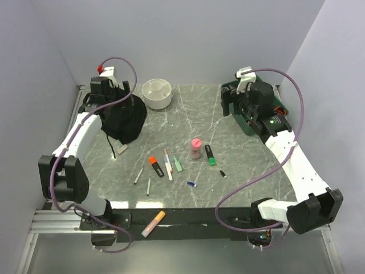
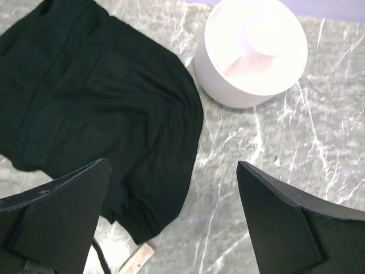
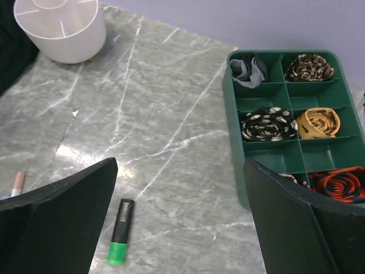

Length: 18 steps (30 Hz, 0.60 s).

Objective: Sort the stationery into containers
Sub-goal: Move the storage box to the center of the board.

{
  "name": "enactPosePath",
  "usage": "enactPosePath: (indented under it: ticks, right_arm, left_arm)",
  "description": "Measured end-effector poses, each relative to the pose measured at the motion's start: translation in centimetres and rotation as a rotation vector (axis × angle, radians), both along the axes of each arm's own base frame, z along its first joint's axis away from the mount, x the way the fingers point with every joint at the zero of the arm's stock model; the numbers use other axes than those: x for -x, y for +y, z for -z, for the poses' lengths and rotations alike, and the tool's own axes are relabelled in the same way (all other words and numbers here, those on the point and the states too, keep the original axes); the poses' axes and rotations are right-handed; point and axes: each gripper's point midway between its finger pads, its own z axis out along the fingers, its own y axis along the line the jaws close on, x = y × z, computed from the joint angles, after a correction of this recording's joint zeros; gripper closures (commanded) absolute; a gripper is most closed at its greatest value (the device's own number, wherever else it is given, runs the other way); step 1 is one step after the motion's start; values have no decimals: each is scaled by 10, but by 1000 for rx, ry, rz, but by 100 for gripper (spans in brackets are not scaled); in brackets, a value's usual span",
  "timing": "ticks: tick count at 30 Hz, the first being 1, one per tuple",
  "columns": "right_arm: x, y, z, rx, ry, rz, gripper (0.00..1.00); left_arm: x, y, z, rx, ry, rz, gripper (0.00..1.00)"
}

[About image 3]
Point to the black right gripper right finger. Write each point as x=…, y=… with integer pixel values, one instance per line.
x=301, y=231

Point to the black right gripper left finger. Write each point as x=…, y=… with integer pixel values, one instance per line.
x=55, y=228

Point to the green black highlighter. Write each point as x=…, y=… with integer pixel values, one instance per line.
x=120, y=237

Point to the peach cap white marker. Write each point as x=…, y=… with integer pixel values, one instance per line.
x=18, y=184

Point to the orange navy rolled tie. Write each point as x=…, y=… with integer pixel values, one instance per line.
x=344, y=185

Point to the yellow rolled tie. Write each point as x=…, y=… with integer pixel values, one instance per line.
x=318, y=123

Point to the black white rolled tie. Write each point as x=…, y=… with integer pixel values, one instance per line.
x=268, y=124

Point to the green compartment tray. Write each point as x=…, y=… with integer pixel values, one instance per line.
x=297, y=156

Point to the brown patterned rolled tie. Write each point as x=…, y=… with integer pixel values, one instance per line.
x=309, y=68

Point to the grey rolled sock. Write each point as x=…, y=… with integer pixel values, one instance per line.
x=249, y=71

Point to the black cloth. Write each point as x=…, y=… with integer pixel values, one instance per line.
x=17, y=50

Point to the white round desk organizer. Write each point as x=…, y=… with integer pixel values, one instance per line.
x=67, y=32

